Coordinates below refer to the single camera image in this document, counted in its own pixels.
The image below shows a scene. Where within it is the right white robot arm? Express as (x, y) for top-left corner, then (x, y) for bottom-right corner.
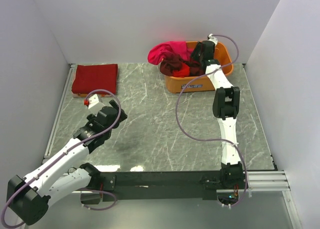
(190, 36), (245, 189)

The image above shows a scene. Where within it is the pink t shirt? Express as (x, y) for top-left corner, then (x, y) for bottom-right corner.
(147, 41), (195, 65)

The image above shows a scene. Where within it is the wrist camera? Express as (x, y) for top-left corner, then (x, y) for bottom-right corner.
(207, 33), (218, 45)
(84, 94), (105, 115)

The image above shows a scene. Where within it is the dark maroon t shirt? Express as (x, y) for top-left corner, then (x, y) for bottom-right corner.
(159, 54), (205, 78)

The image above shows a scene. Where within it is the aluminium frame rail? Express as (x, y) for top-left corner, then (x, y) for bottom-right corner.
(42, 63), (77, 165)

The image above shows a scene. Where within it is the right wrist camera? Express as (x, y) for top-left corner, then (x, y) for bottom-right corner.
(207, 33), (218, 45)

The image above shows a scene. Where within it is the folded red t shirt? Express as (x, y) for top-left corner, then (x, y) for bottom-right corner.
(71, 64), (119, 94)

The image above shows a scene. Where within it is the orange plastic tub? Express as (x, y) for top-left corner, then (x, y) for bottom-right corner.
(163, 41), (234, 94)

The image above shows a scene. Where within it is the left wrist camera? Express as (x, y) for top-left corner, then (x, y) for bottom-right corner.
(84, 94), (105, 115)

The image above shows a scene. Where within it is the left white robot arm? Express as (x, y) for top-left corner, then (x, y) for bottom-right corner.
(1, 94), (128, 229)

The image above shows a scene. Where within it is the black base beam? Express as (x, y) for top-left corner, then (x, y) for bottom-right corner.
(84, 170), (224, 200)

